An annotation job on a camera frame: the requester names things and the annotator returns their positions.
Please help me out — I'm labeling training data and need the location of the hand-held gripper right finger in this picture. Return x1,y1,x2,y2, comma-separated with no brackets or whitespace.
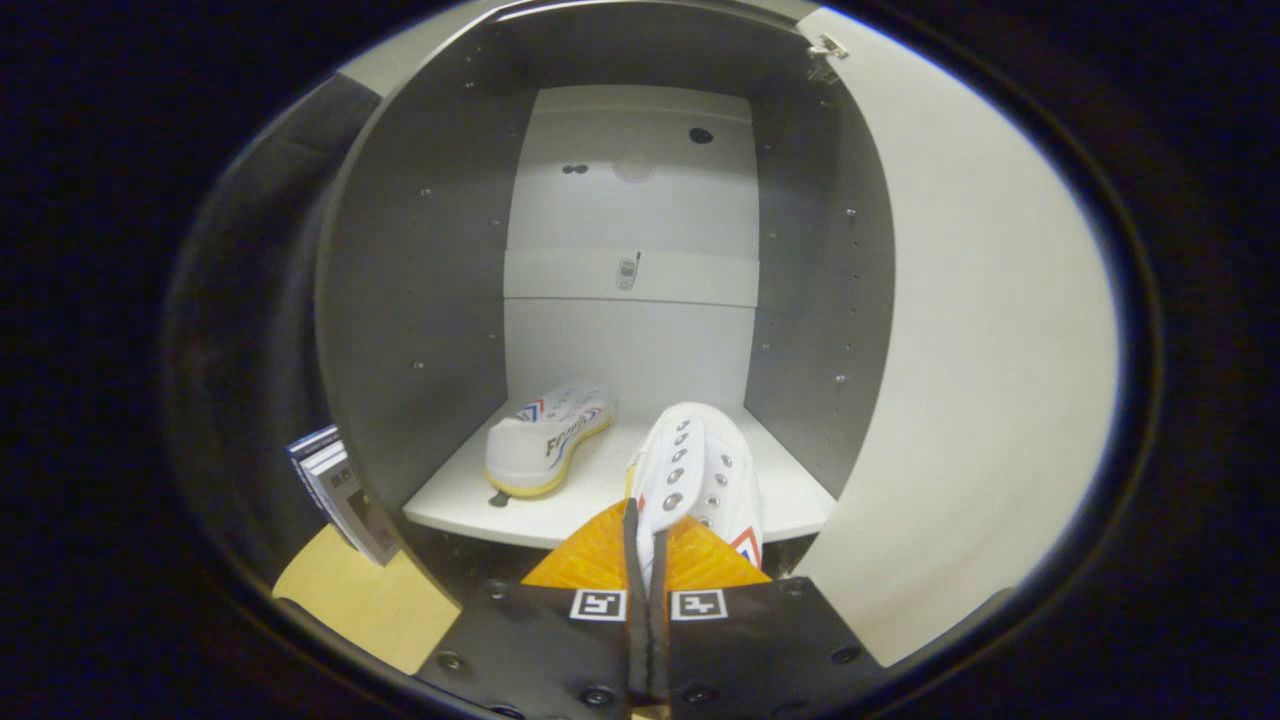
648,514,889,720

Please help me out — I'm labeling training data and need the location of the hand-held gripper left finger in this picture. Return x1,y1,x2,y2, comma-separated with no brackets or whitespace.
415,498,651,720

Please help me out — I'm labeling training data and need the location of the white canvas shoe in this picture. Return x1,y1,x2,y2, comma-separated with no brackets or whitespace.
625,402,767,591
484,383,615,499

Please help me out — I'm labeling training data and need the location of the white shoe cabinet door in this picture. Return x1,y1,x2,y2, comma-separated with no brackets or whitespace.
795,8,1121,669

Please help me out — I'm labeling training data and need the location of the grey white shoe cabinet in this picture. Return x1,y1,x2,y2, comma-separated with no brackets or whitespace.
315,0,898,583

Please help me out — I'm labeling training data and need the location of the metal door hinge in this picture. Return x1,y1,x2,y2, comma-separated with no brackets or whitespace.
807,32,851,83

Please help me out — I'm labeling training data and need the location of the stack of printed booklets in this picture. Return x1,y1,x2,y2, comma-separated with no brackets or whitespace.
286,425,402,568

